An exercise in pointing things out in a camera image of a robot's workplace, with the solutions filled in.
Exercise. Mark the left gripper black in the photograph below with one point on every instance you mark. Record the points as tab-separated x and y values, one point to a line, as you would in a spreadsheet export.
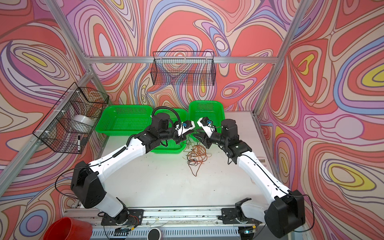
180	139

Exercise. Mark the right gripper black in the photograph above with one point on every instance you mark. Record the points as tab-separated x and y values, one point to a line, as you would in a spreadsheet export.
205	140

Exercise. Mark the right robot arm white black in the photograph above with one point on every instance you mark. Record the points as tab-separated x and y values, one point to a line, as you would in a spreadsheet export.
284	211

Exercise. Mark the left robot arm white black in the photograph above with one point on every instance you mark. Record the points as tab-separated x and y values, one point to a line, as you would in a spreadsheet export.
88	179

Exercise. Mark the middle green plastic basket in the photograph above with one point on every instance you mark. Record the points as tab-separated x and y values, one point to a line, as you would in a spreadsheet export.
172	147

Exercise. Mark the green plastic basket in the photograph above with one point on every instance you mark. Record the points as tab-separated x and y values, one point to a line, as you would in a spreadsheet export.
172	147
124	120
211	109

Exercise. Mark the right green plastic basket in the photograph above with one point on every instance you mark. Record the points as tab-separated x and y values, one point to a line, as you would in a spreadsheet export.
211	109

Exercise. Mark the left green plastic basket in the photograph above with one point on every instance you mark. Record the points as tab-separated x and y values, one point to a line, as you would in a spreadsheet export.
124	120

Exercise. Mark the white tape roll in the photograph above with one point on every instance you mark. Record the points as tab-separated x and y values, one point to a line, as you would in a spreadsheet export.
83	120

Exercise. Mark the black round speaker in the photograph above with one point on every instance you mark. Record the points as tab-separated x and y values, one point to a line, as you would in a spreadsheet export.
154	234

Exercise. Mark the red bucket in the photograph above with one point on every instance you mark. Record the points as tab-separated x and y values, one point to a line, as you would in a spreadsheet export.
69	229

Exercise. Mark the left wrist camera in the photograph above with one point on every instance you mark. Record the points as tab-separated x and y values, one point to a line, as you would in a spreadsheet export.
185	128

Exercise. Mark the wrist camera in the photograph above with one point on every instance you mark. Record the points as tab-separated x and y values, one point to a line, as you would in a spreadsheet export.
207	125
185	128

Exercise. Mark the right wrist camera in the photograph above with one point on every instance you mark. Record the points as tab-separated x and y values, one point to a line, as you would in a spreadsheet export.
207	125

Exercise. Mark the black wire basket back wall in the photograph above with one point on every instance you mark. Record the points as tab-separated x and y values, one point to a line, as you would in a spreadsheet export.
183	68

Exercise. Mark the black wire basket wall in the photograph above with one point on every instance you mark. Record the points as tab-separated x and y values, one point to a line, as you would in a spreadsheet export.
183	68
59	132

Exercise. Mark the aluminium rail front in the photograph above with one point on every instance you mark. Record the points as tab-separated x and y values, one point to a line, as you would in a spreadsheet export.
178	216

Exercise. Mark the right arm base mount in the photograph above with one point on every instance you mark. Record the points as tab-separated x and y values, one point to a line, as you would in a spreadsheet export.
231	216

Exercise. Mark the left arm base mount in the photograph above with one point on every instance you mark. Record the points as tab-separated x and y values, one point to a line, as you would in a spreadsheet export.
130	217

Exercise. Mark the black wire basket left wall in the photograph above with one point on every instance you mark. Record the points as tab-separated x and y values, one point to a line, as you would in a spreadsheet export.
59	132

